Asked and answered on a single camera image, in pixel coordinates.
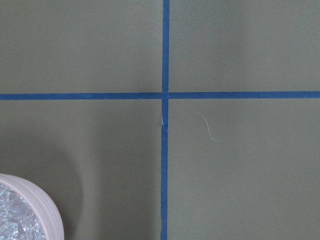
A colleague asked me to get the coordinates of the clear ice cubes pile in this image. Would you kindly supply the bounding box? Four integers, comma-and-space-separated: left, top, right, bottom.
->
0, 184, 46, 240

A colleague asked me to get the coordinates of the pink ribbed bowl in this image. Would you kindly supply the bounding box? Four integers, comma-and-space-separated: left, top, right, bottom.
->
0, 174, 65, 240

